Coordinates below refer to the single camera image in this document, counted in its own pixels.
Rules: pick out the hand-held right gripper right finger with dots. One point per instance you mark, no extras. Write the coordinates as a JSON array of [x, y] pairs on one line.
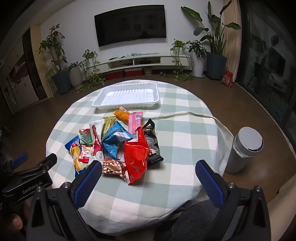
[[208, 183]]

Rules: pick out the green snack packet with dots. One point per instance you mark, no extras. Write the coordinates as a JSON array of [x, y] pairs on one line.
[[85, 138]]

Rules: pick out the brown chocolate snack packet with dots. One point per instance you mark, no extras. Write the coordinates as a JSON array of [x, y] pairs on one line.
[[113, 168]]

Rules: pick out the orange snack packet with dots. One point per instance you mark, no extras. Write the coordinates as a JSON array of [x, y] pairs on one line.
[[121, 114]]

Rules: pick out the grey fabric chair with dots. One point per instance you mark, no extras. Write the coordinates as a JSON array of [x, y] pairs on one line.
[[196, 220]]

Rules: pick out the white television cabinet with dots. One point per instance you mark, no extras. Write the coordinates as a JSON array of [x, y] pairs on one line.
[[166, 60]]

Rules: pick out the small light blue item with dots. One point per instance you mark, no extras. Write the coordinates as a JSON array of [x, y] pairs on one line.
[[136, 54]]

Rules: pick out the light blue snack bag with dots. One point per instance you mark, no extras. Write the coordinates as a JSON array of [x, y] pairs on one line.
[[111, 143]]

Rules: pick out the black and silver snack packet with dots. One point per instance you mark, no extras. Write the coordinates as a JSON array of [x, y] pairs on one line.
[[150, 139]]

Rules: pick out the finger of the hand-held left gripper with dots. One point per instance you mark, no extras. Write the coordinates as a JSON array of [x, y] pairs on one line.
[[46, 162], [20, 159]]

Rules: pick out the white plastic tray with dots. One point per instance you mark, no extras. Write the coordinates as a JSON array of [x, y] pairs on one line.
[[124, 95]]

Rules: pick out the green white checkered tablecloth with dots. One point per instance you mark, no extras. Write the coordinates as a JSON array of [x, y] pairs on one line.
[[185, 143]]

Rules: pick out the cream padded furniture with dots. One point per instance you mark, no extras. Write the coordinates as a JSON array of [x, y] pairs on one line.
[[282, 192]]

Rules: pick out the blue and yellow cookie packet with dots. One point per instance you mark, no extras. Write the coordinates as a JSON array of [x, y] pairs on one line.
[[77, 160]]

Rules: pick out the large red snack bag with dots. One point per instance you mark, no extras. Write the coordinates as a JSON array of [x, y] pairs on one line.
[[136, 160]]

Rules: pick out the small white pot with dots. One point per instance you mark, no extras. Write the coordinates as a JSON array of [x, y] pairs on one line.
[[148, 70]]

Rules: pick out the glass sliding door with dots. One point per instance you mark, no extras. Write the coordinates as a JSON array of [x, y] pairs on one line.
[[266, 58]]

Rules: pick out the red paper bag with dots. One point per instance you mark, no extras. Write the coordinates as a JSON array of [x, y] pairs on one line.
[[227, 78]]

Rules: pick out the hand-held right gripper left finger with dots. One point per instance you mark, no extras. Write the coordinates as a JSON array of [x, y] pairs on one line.
[[89, 183]]

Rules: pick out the white and red snack packet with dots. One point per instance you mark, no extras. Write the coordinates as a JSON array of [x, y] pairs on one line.
[[96, 139]]

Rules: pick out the pink snack packet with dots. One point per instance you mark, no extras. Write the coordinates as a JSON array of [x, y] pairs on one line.
[[134, 124]]

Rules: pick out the red packet with white window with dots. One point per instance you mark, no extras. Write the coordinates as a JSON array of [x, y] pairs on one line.
[[85, 153]]

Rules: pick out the person's left hand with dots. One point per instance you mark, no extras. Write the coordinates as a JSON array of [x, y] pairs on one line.
[[14, 221]]

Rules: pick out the plant in white ribbed pot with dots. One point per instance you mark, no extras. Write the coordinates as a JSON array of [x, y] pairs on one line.
[[75, 77]]

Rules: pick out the large broadleaf plant dark pot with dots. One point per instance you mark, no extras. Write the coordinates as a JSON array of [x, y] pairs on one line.
[[216, 66]]

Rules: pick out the tall leafy plant dark pot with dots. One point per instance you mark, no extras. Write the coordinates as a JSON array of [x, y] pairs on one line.
[[61, 81]]

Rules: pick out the grey cylindrical appliance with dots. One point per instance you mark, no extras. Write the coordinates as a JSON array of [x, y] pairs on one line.
[[242, 148]]

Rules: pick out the black wall television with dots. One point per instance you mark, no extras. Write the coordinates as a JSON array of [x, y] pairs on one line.
[[130, 24]]

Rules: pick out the trailing vine plant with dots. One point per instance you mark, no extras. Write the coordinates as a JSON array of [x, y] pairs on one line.
[[90, 69]]

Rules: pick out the red storage box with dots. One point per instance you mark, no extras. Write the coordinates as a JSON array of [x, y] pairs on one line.
[[115, 75], [134, 72]]

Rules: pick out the hanging vine plant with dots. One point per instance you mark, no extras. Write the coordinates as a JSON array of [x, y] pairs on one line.
[[179, 49]]

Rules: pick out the beige curtain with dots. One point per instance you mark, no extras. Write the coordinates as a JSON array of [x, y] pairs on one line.
[[231, 46]]

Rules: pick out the olive gold snack packet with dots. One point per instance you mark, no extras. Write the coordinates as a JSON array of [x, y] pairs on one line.
[[107, 126]]

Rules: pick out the bushy plant in white pot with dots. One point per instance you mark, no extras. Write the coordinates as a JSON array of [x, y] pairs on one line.
[[198, 64]]

